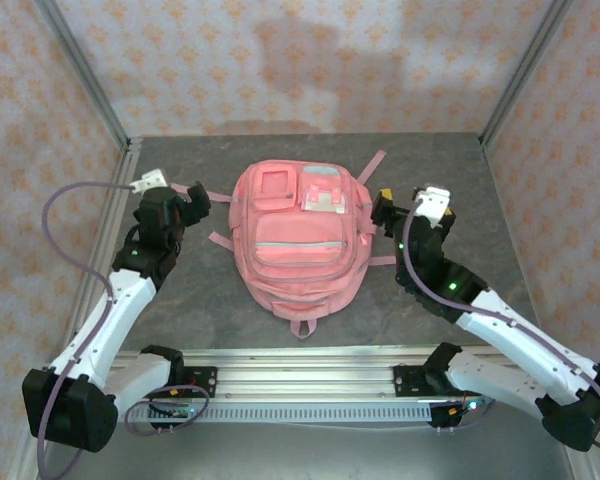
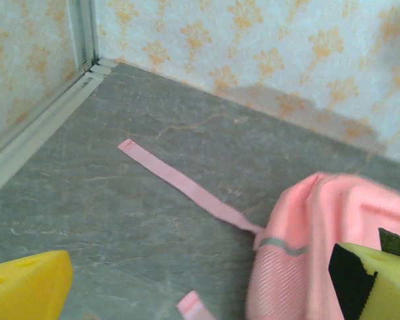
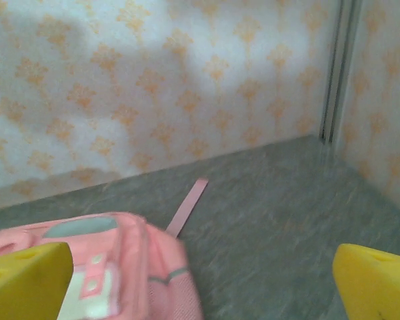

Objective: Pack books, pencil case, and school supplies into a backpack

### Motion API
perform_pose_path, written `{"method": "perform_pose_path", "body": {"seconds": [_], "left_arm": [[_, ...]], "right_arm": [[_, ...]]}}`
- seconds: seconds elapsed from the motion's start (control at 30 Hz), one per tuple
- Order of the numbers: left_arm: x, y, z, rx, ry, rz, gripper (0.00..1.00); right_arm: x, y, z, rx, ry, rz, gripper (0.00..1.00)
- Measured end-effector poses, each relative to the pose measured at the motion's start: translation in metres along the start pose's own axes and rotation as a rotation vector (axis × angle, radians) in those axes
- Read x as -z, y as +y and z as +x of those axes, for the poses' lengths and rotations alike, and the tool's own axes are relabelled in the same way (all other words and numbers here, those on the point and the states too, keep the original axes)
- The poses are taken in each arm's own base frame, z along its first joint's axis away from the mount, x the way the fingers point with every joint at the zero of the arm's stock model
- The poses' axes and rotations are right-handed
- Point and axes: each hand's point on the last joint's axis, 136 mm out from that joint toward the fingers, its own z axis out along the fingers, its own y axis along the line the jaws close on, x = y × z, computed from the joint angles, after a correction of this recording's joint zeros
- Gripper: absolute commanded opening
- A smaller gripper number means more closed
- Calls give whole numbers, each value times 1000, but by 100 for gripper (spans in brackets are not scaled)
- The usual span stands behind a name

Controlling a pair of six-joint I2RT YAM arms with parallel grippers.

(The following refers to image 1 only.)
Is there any pink backpack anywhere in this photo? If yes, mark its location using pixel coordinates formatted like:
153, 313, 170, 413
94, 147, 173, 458
208, 148, 399, 341

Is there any grey metal base sheet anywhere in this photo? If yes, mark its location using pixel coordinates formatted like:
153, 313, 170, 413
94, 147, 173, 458
44, 419, 576, 480

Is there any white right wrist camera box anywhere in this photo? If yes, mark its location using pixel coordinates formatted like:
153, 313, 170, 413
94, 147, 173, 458
411, 185, 452, 225

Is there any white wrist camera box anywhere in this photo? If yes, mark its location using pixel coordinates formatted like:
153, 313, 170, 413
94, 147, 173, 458
131, 169, 171, 195
411, 185, 452, 225

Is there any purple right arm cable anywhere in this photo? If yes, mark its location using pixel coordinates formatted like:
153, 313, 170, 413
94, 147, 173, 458
402, 197, 600, 451

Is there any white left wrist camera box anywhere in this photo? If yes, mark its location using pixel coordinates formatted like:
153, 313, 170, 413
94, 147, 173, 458
131, 169, 171, 195

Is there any aluminium side rail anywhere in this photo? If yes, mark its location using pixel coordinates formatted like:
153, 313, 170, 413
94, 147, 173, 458
59, 138, 144, 359

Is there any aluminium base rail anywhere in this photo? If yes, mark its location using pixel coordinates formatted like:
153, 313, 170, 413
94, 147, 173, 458
107, 344, 556, 401

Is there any aluminium frame post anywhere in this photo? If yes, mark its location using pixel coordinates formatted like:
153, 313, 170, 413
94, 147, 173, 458
479, 0, 574, 149
33, 0, 132, 147

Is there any purple cable loop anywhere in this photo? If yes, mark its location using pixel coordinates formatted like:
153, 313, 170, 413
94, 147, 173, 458
123, 383, 212, 435

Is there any slotted grey cable duct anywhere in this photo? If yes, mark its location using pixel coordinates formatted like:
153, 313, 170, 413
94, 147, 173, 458
127, 401, 486, 425

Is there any aluminium lower frame bar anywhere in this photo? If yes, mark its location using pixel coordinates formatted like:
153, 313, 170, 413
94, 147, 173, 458
559, 439, 600, 480

